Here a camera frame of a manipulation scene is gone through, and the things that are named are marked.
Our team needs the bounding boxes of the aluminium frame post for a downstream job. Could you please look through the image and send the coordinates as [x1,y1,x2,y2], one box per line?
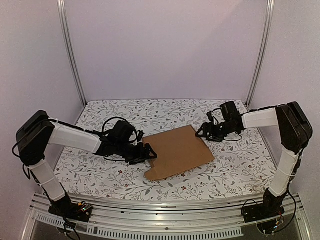
[56,0,88,107]
[245,0,275,108]

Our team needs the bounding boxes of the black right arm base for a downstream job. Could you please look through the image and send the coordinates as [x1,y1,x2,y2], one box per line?
[241,189,286,223]

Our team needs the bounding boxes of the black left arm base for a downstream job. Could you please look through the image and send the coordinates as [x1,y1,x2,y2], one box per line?
[48,195,93,223]

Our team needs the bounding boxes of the aluminium front rail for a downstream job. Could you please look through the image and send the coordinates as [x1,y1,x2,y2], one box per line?
[22,193,312,240]

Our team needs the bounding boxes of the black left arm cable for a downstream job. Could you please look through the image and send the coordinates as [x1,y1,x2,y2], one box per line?
[102,116,137,141]

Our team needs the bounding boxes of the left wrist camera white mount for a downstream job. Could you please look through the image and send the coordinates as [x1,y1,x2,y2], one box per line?
[135,130,145,143]

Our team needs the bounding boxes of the left aluminium frame post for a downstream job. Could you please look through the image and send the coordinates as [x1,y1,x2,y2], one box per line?
[56,0,88,107]

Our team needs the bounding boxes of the right aluminium frame post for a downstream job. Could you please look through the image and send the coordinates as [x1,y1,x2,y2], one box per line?
[245,0,275,108]

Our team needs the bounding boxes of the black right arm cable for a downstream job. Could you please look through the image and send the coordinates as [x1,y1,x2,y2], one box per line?
[249,104,286,112]

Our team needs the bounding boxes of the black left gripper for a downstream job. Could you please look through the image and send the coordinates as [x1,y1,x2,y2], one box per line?
[115,141,157,166]

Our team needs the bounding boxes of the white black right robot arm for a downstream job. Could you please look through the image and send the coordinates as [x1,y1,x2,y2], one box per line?
[195,101,313,199]

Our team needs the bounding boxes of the brown cardboard box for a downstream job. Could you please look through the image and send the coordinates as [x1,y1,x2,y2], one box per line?
[143,125,215,181]

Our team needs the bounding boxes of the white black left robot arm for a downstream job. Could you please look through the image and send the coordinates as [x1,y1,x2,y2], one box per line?
[11,110,158,217]

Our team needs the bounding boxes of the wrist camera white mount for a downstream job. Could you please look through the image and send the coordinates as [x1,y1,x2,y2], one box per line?
[135,130,145,143]
[206,111,219,125]

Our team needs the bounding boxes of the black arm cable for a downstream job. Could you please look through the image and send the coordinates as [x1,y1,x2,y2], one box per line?
[102,116,137,141]
[249,104,286,112]

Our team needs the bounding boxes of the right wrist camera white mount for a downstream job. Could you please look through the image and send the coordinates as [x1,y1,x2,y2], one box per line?
[206,111,219,125]

